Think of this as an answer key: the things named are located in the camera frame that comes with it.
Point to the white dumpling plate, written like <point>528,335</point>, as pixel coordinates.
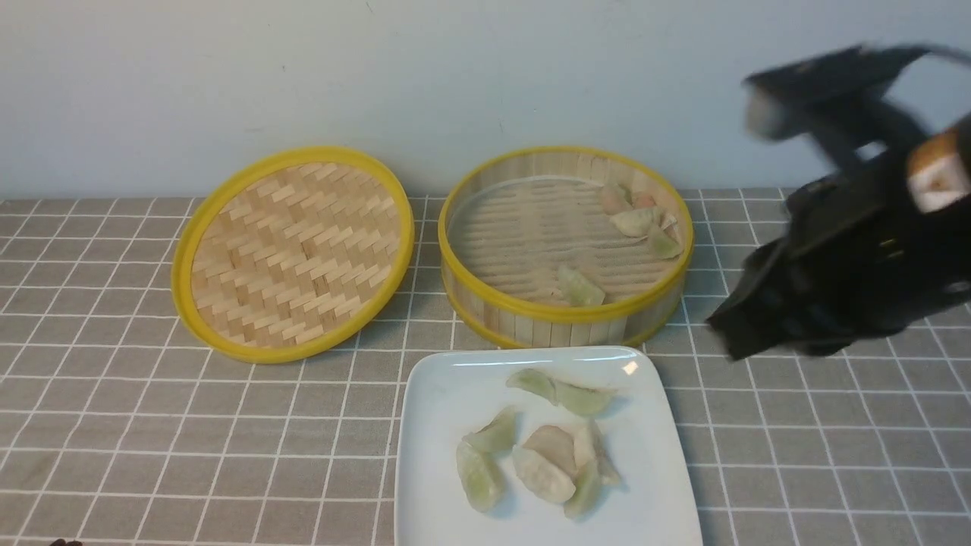
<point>541,477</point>
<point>589,446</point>

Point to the pink dumpling in steamer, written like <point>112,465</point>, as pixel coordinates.
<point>613,199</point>

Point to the white dumpling in steamer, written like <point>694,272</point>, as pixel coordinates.
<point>636,223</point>

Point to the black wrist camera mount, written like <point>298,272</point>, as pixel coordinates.
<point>838,100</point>

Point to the white square plate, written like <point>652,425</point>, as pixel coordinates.
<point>452,394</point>

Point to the green dumpling in steamer right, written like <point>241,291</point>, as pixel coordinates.
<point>662,246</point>

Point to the pink dumpling plate centre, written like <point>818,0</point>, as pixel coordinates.
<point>555,445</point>

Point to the green dumpling steamer front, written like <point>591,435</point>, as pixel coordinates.
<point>577,290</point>

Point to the bamboo steamer basket yellow rim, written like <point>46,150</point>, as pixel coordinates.
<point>507,226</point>

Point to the green dumpling plate bottom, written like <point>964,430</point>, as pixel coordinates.
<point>588,488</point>

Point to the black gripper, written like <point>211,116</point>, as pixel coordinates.
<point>872,254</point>

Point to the bamboo steamer lid yellow rim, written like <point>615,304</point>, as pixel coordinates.
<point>293,255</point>

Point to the green dumpling plate left upper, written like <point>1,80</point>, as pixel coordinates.
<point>498,436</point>

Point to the green dumpling top of plate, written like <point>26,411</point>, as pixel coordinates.
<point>583,401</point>

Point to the orange dumpling in steamer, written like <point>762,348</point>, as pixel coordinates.
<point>643,200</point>

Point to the white dumpling plate centre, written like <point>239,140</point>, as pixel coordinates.
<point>541,477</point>

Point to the pale green dumpling plate top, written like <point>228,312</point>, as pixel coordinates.
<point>535,382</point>

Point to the green dumpling plate left lower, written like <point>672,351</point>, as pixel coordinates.
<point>483,482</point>

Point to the white dumpling plate right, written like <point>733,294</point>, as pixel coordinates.
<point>589,446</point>

